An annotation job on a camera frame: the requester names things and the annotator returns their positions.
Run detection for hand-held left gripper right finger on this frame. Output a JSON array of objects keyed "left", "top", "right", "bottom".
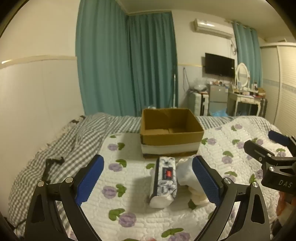
[{"left": 191, "top": 156, "right": 271, "bottom": 241}]

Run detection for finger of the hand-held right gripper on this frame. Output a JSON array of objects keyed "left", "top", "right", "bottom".
[
  {"left": 243, "top": 140, "right": 281, "bottom": 171},
  {"left": 268, "top": 130, "right": 296, "bottom": 154}
]

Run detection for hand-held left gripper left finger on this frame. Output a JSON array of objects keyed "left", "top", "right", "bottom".
[{"left": 24, "top": 154, "right": 104, "bottom": 241}]

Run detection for white soft bundle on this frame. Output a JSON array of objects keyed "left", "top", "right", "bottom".
[{"left": 176, "top": 158, "right": 208, "bottom": 205}]

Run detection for floral print tissue pack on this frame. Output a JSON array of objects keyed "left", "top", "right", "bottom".
[{"left": 149, "top": 156, "right": 178, "bottom": 208}]

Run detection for brown cardboard box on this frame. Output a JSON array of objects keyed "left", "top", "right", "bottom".
[{"left": 139, "top": 108, "right": 204, "bottom": 159}]

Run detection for white floral quilt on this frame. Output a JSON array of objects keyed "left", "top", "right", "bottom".
[{"left": 67, "top": 116, "right": 294, "bottom": 241}]

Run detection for white dressing table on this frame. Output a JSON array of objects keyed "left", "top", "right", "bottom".
[{"left": 228, "top": 89, "right": 266, "bottom": 117}]

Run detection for white wardrobe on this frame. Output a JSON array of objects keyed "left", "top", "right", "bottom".
[{"left": 260, "top": 42, "right": 296, "bottom": 132}]

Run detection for grey checked bedsheet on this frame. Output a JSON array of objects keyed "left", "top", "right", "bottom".
[{"left": 8, "top": 113, "right": 234, "bottom": 232}]

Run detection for cosmetics clutter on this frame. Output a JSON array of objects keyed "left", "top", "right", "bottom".
[{"left": 231, "top": 81, "right": 266, "bottom": 98}]

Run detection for grey mini fridge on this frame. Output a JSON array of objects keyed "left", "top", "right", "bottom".
[{"left": 206, "top": 83, "right": 228, "bottom": 116}]

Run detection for white oval mirror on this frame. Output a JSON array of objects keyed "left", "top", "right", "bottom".
[{"left": 235, "top": 62, "right": 250, "bottom": 88}]

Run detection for white suitcase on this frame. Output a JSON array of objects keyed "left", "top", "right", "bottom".
[{"left": 188, "top": 90, "right": 207, "bottom": 116}]

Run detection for clear plastic bags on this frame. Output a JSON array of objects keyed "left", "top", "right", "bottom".
[{"left": 188, "top": 77, "right": 207, "bottom": 92}]

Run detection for narrow teal curtain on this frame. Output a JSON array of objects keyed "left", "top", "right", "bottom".
[{"left": 232, "top": 21, "right": 263, "bottom": 90}]

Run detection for white air conditioner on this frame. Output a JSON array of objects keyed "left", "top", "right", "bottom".
[{"left": 193, "top": 19, "right": 233, "bottom": 39}]

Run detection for black cable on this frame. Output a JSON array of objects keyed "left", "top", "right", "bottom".
[{"left": 43, "top": 157, "right": 65, "bottom": 183}]

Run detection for black wall television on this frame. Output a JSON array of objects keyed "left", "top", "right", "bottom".
[{"left": 205, "top": 53, "right": 235, "bottom": 78}]

